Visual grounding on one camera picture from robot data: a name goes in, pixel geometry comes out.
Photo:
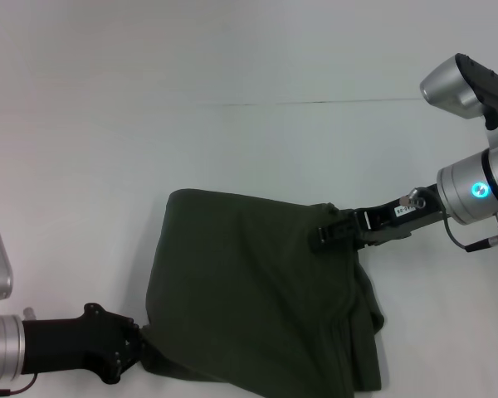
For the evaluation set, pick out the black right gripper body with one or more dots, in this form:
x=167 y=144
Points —
x=398 y=219

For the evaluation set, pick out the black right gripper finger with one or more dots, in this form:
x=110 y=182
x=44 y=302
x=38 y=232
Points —
x=332 y=238
x=350 y=217

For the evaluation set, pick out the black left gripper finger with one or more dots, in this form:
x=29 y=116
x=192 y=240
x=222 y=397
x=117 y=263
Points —
x=126 y=362
x=133 y=329

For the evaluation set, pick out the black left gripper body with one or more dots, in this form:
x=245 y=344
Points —
x=79 y=344

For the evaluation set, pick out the dark green FREE! t-shirt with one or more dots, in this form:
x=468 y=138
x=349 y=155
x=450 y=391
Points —
x=253 y=290

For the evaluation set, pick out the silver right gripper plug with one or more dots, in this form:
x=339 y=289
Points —
x=413 y=197

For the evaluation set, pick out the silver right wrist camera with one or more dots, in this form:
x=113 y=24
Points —
x=460 y=89

